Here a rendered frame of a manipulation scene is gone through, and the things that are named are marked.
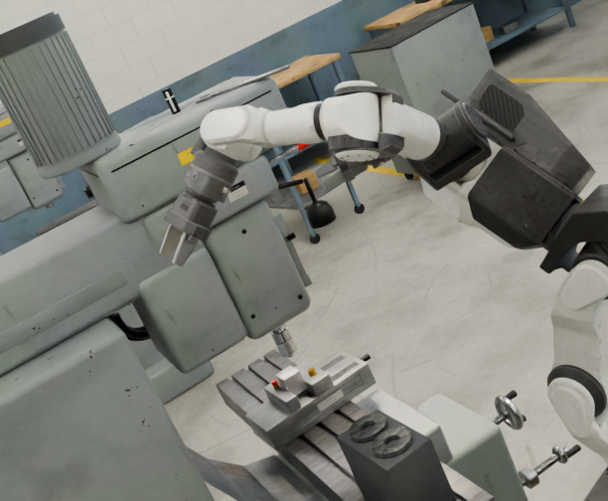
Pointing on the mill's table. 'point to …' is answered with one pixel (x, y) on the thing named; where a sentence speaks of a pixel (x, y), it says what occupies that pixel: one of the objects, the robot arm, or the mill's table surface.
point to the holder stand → (393, 461)
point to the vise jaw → (315, 379)
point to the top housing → (165, 150)
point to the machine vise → (346, 377)
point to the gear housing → (257, 190)
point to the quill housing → (257, 269)
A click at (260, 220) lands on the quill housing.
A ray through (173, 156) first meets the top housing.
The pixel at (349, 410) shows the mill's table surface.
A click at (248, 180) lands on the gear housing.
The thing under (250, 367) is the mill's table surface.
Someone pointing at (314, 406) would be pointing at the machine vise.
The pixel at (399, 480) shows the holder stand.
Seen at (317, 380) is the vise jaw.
